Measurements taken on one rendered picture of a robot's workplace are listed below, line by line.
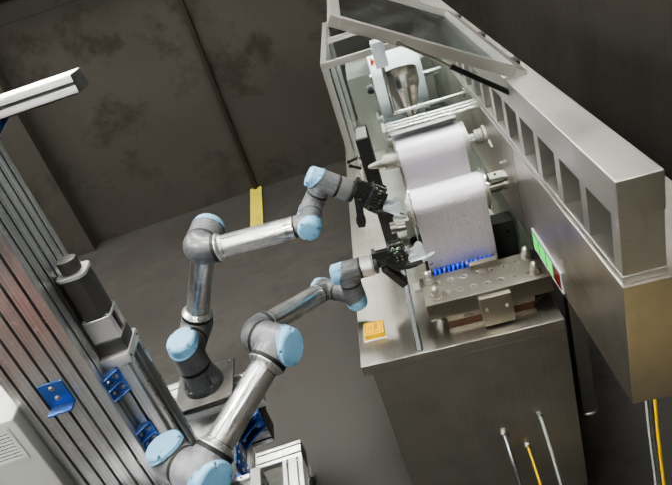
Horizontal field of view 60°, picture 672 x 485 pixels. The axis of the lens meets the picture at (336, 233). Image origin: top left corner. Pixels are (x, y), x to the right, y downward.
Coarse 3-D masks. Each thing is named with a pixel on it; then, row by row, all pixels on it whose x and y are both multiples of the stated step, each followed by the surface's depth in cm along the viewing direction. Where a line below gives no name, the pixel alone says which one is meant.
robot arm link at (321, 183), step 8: (312, 168) 191; (320, 168) 192; (312, 176) 190; (320, 176) 190; (328, 176) 191; (336, 176) 192; (304, 184) 193; (312, 184) 191; (320, 184) 191; (328, 184) 191; (336, 184) 191; (312, 192) 193; (320, 192) 192; (328, 192) 193; (336, 192) 192
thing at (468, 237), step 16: (432, 224) 195; (448, 224) 195; (464, 224) 195; (480, 224) 195; (432, 240) 198; (448, 240) 198; (464, 240) 198; (480, 240) 198; (432, 256) 201; (448, 256) 201; (464, 256) 201; (480, 256) 201
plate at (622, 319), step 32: (512, 160) 177; (512, 192) 191; (544, 192) 147; (544, 224) 157; (576, 256) 134; (576, 288) 141; (608, 288) 116; (640, 288) 107; (608, 320) 122; (640, 320) 111; (608, 352) 129; (640, 352) 115; (640, 384) 119
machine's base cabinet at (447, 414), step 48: (384, 384) 195; (432, 384) 195; (480, 384) 195; (528, 384) 195; (432, 432) 205; (480, 432) 206; (528, 432) 206; (576, 432) 206; (432, 480) 217; (480, 480) 218; (528, 480) 218; (576, 480) 218
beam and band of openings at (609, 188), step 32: (416, 0) 323; (480, 32) 206; (480, 96) 213; (512, 96) 156; (544, 96) 141; (512, 128) 173; (544, 128) 133; (576, 128) 120; (608, 128) 116; (544, 160) 145; (576, 160) 116; (608, 160) 105; (640, 160) 102; (576, 192) 133; (608, 192) 103; (640, 192) 99; (576, 224) 128; (608, 224) 120; (640, 224) 102; (608, 256) 114; (640, 256) 106
